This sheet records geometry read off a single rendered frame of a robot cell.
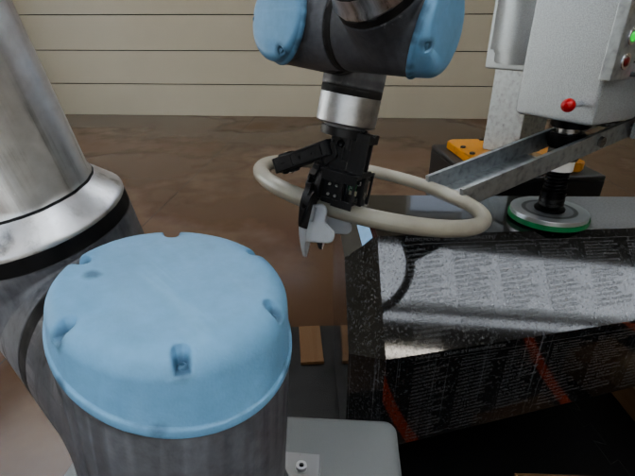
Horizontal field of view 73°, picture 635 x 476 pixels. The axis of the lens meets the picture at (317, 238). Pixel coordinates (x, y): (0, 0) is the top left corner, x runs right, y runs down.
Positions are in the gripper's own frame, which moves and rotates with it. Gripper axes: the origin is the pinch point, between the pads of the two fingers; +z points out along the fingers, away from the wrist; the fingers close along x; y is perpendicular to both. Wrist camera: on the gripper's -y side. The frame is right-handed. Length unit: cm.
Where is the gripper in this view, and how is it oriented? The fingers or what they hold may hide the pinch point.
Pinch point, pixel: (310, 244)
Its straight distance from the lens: 72.9
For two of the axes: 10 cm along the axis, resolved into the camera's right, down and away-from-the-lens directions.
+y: 8.6, 3.1, -4.1
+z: -1.8, 9.2, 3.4
